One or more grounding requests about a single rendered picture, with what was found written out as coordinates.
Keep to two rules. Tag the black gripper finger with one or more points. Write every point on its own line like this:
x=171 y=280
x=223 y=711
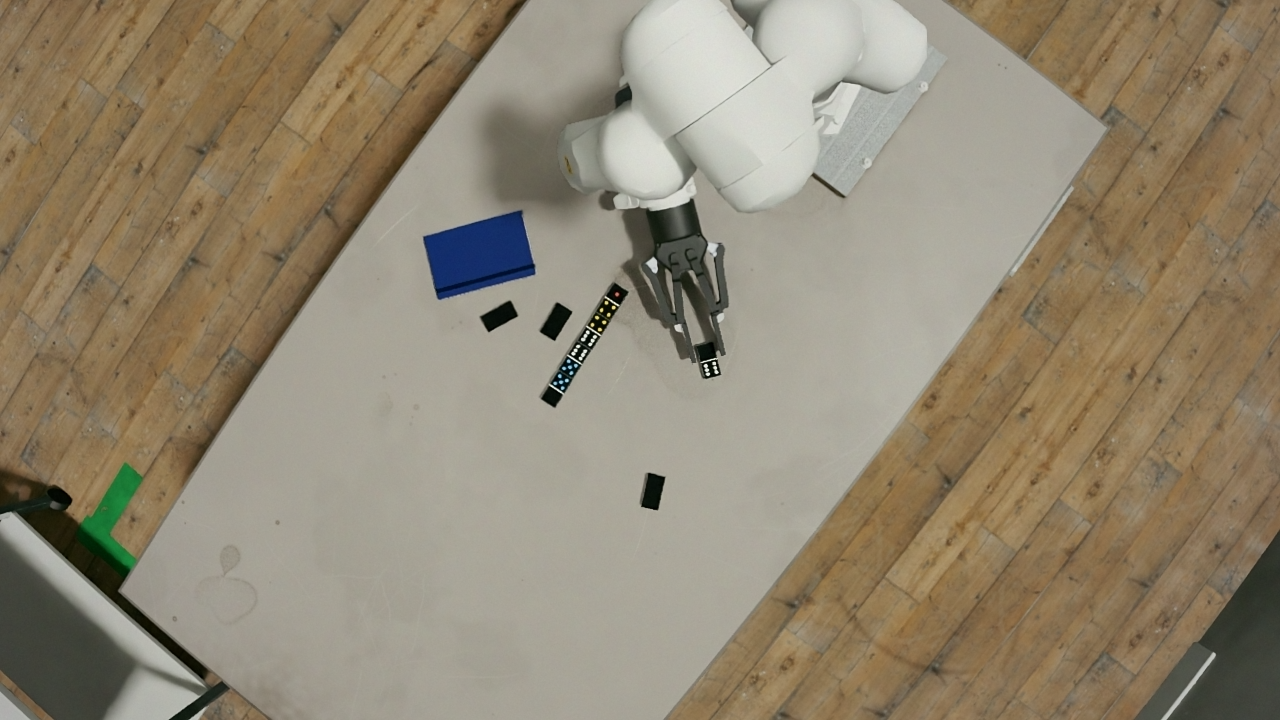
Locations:
x=649 y=268
x=717 y=251

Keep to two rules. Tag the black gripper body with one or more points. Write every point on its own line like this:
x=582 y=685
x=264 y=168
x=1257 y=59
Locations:
x=673 y=224

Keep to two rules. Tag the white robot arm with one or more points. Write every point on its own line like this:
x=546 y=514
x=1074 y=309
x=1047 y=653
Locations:
x=682 y=58

